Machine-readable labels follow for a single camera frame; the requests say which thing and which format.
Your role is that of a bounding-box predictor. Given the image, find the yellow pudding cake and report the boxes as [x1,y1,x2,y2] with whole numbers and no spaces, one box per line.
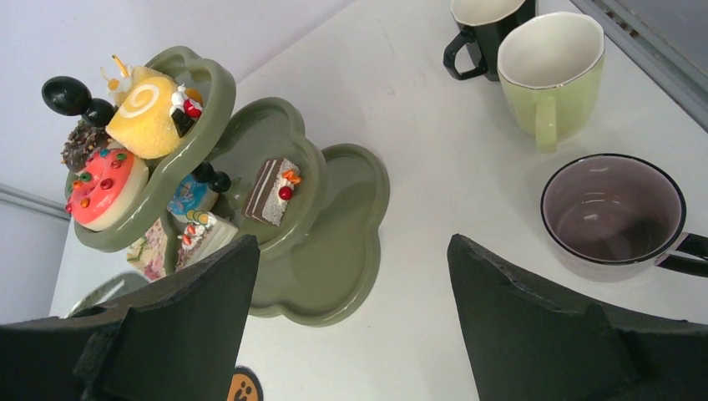
[106,66,204,160]

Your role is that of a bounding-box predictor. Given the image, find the orange smiley coaster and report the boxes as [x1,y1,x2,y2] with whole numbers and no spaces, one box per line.
[227,366,264,401]

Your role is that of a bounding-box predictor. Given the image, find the silver serving tongs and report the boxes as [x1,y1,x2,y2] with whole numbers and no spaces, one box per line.
[66,272,150,317]

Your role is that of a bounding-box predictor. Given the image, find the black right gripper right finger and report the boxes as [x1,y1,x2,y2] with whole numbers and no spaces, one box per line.
[447,234,707,400]

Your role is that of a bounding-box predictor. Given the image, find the light green mug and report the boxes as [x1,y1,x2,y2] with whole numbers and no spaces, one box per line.
[498,12,605,153]

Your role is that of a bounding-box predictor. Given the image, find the red donut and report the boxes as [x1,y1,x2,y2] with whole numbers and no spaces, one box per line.
[65,148,149,231]

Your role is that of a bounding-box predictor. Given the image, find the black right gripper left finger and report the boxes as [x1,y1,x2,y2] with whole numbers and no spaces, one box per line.
[1,236,260,400]

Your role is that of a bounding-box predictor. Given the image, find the chocolate donut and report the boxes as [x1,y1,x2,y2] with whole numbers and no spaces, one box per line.
[61,119,113,175]

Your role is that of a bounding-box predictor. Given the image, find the green three-tier dessert stand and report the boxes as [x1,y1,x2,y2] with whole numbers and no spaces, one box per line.
[73,46,390,327]

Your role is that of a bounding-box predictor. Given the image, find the white layered cake slice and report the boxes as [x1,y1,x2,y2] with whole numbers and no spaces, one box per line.
[175,210,239,271]

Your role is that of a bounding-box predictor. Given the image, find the blue frosted donut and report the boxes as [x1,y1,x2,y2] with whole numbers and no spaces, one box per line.
[167,175,218,223]

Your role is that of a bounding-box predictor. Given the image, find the chocolate striped cake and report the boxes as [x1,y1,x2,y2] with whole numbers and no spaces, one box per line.
[241,157,302,226]

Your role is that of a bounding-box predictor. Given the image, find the black mug purple interior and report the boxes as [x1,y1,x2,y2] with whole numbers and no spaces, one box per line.
[539,153,707,282]

